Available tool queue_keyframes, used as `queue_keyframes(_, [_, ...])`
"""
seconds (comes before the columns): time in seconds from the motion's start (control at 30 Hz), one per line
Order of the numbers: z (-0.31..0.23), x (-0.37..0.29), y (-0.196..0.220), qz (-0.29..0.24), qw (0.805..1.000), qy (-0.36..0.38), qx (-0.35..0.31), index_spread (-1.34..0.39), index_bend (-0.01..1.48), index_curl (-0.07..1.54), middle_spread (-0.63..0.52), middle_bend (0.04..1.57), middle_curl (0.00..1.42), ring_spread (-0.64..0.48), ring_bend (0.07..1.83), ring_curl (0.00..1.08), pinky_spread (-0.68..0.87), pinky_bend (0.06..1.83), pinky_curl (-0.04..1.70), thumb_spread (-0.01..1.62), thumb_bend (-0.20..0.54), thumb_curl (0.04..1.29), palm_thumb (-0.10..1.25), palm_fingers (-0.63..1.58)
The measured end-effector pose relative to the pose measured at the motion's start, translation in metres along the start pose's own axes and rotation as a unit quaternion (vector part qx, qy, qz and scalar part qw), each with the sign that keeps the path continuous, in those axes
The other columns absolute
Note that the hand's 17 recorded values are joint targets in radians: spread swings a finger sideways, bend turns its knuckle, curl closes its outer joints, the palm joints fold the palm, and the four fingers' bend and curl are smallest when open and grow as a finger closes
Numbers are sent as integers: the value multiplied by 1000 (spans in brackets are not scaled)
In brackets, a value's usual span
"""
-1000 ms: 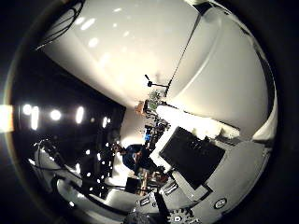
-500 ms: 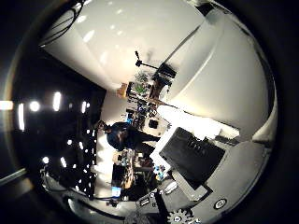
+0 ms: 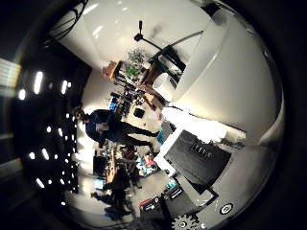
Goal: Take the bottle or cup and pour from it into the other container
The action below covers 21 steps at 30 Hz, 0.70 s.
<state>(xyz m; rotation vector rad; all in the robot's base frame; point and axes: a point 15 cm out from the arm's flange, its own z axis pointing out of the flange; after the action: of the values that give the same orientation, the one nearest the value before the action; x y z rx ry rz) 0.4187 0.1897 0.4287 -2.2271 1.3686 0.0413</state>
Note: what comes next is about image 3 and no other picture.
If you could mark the translucent white plastic cup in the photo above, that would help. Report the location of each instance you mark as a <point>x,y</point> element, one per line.
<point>233,80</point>

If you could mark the small translucent container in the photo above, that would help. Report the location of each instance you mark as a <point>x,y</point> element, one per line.
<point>162,85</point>

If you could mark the small black box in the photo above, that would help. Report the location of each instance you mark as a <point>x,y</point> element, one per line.
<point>139,112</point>

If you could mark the seated person in dark clothes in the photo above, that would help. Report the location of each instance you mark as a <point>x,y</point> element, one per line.
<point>119,189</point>

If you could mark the standing person in dark blue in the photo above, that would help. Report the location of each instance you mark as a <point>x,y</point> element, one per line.
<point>108,127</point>

